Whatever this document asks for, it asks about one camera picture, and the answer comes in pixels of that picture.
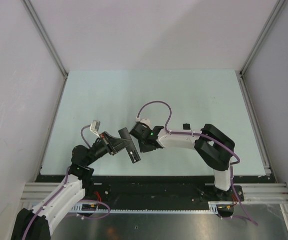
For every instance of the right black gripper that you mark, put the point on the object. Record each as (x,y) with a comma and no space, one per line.
(143,149)

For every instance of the left aluminium frame post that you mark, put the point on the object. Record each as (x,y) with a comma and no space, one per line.
(32,13)

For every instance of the black remote control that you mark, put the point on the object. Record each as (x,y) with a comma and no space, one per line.
(124,133)

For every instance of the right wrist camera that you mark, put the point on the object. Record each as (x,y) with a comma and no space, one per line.
(144,121)

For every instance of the black battery cover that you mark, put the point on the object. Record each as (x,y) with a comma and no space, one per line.
(186,126)

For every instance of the aluminium frame post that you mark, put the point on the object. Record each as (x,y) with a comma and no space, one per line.
(32,13)
(264,33)

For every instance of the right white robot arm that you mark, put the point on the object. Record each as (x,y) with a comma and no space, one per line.
(213,146)

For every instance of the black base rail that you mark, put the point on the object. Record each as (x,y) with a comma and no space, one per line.
(161,193)

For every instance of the right aluminium frame post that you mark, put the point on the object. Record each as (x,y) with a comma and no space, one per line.
(264,33)

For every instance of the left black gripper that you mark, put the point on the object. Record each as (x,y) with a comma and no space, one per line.
(107,140)

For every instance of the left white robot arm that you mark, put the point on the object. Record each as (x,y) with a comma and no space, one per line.
(41,221)

